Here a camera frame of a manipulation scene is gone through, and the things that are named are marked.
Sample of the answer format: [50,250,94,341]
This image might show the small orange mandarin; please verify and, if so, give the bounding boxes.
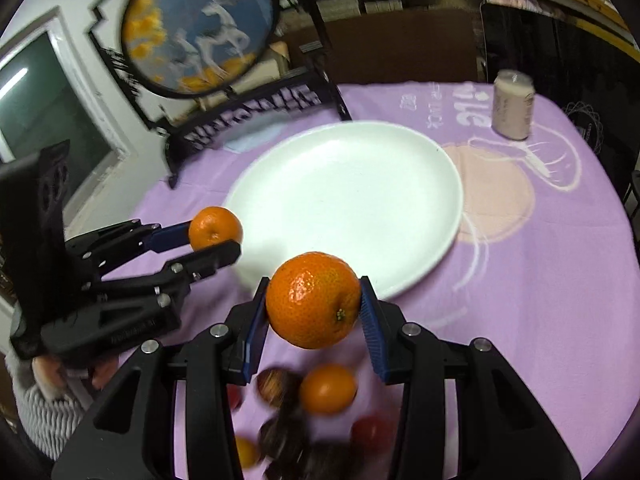
[188,206,243,250]

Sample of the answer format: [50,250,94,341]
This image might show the large orange mandarin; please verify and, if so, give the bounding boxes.
[266,252,361,350]

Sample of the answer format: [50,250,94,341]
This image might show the window frame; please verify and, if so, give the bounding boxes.
[1,8,130,218]

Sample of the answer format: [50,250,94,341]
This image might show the white ceramic plate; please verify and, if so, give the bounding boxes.
[224,122,463,299]

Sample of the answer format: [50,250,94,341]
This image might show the operator left hand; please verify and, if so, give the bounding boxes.
[32,356,118,402]

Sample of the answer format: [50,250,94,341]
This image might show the black carved screen stand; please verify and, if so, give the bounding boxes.
[87,0,350,188]

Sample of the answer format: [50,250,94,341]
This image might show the small yellow orange fruit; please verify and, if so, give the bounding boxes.
[235,436,262,470]

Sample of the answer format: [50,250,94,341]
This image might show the pink beverage can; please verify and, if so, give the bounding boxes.
[491,70,536,141]

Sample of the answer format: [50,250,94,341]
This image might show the red cherry tomato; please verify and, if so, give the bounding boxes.
[350,415,395,455]

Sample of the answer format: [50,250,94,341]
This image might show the smooth orange fruit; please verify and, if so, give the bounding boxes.
[299,363,358,416]

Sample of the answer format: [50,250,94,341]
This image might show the purple printed tablecloth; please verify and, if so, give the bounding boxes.
[114,80,633,480]

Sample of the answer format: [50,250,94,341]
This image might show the grey knitted sleeve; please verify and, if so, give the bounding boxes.
[6,350,93,462]

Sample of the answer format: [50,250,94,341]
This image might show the round deer painting screen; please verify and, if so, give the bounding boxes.
[120,0,280,99]

